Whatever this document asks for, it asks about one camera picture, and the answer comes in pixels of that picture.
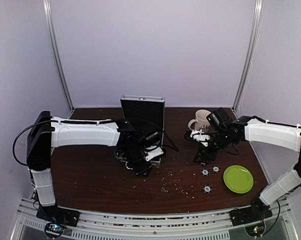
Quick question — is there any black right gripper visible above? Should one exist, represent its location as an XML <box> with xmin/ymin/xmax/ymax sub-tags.
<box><xmin>193</xmin><ymin>128</ymin><xmax>235</xmax><ymax>164</ymax></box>

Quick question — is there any aluminium poker case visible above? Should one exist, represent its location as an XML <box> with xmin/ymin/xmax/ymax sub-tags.
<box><xmin>120</xmin><ymin>94</ymin><xmax>165</xmax><ymax>166</ymax></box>

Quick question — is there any green plate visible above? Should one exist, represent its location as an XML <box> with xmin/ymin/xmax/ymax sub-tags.
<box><xmin>223</xmin><ymin>165</ymin><xmax>254</xmax><ymax>194</ymax></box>

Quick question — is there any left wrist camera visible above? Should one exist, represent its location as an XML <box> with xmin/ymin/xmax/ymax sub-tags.
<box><xmin>144</xmin><ymin>131</ymin><xmax>164</xmax><ymax>162</ymax></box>

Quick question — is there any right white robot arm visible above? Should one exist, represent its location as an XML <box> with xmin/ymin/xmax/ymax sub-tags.
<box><xmin>185</xmin><ymin>112</ymin><xmax>301</xmax><ymax>223</ymax></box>

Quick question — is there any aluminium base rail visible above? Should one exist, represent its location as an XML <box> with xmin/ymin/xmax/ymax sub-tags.
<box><xmin>10</xmin><ymin>196</ymin><xmax>301</xmax><ymax>240</ymax></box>

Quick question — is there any purple poker chip bottom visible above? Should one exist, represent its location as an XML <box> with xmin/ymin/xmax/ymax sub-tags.
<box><xmin>202</xmin><ymin>185</ymin><xmax>212</xmax><ymax>194</ymax></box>

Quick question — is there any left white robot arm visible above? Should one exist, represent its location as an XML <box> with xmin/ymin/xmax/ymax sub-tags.
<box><xmin>12</xmin><ymin>111</ymin><xmax>165</xmax><ymax>223</ymax></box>

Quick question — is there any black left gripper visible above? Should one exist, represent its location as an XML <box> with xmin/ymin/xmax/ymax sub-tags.
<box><xmin>123</xmin><ymin>145</ymin><xmax>153</xmax><ymax>177</ymax></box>

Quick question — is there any beige ceramic mug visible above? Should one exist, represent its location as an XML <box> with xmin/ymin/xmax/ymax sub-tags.
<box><xmin>187</xmin><ymin>109</ymin><xmax>211</xmax><ymax>133</ymax></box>

